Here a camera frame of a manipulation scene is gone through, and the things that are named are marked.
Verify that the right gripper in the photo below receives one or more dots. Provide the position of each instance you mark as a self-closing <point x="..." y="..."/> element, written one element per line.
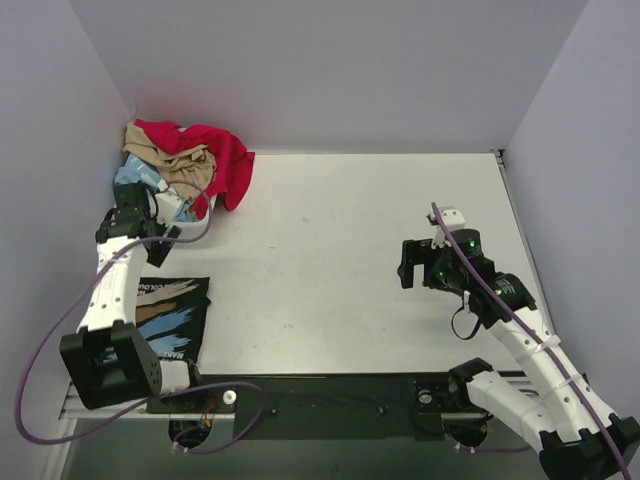
<point x="413" y="263"/>

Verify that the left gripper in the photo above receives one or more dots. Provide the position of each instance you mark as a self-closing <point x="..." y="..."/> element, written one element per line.
<point x="130" y="197"/>

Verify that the black t shirt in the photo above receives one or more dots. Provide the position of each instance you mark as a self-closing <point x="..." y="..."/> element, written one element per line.
<point x="171" y="315"/>

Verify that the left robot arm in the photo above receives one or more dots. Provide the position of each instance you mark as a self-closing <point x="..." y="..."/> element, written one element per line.
<point x="107" y="358"/>

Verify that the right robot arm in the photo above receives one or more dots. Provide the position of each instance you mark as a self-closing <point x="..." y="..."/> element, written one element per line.
<point x="575" y="434"/>

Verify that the white plastic basket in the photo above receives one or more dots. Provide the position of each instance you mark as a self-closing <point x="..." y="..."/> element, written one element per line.
<point x="192" y="225"/>

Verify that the light blue t shirt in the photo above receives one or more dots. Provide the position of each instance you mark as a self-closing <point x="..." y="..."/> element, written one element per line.
<point x="135" y="170"/>

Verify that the tan t shirt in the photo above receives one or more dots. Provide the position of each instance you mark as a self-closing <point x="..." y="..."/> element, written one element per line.
<point x="196" y="165"/>

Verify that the red t shirt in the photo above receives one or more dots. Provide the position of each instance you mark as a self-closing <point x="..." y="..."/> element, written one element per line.
<point x="234" y="161"/>

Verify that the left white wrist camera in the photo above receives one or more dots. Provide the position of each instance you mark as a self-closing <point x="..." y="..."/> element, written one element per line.
<point x="171" y="208"/>

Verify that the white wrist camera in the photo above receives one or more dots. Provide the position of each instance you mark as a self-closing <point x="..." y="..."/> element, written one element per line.
<point x="451" y="217"/>
<point x="171" y="208"/>

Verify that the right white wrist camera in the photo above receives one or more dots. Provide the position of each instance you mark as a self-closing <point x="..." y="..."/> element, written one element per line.
<point x="451" y="217"/>

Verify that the aluminium frame rail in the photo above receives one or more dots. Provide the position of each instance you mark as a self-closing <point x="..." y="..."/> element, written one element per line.
<point x="73" y="409"/>

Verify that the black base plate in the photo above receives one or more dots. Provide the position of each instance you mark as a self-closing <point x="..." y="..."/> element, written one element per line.
<point x="332" y="407"/>

